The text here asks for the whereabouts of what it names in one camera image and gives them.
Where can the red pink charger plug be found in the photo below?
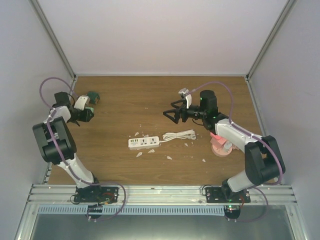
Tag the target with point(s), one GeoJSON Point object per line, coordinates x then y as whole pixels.
{"type": "Point", "coordinates": [216, 137]}

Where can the small grey white plug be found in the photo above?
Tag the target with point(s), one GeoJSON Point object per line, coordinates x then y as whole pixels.
{"type": "Point", "coordinates": [227, 146]}

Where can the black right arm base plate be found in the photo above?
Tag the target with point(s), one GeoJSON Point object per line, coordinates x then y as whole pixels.
{"type": "Point", "coordinates": [216, 194]}

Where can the light green plug adapter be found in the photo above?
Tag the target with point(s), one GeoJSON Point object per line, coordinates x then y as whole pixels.
{"type": "Point", "coordinates": [90, 109]}

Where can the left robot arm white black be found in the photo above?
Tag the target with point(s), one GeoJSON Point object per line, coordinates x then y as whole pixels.
{"type": "Point", "coordinates": [55, 141]}

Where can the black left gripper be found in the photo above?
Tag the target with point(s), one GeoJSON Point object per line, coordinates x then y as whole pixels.
{"type": "Point", "coordinates": [86, 117]}

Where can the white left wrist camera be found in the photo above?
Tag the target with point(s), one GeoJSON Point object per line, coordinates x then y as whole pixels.
{"type": "Point", "coordinates": [81, 102]}

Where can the slotted grey cable duct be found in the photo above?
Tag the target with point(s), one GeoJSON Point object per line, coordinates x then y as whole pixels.
{"type": "Point", "coordinates": [138, 210]}

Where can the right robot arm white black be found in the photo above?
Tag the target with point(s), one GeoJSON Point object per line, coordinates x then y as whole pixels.
{"type": "Point", "coordinates": [262, 157]}

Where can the white power strip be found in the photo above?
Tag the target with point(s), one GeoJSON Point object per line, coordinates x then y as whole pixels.
{"type": "Point", "coordinates": [143, 142]}

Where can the pink round socket tower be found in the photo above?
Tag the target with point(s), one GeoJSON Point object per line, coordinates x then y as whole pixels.
{"type": "Point", "coordinates": [217, 147]}

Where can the dark green cube plug adapter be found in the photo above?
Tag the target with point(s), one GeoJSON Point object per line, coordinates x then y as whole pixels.
{"type": "Point", "coordinates": [94, 97]}

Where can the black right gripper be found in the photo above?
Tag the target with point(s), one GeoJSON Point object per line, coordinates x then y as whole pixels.
{"type": "Point", "coordinates": [177, 112]}

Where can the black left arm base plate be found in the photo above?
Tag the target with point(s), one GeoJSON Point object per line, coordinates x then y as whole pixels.
{"type": "Point", "coordinates": [95, 194]}

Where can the aluminium front rail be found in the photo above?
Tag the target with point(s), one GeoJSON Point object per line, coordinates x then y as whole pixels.
{"type": "Point", "coordinates": [163, 195]}

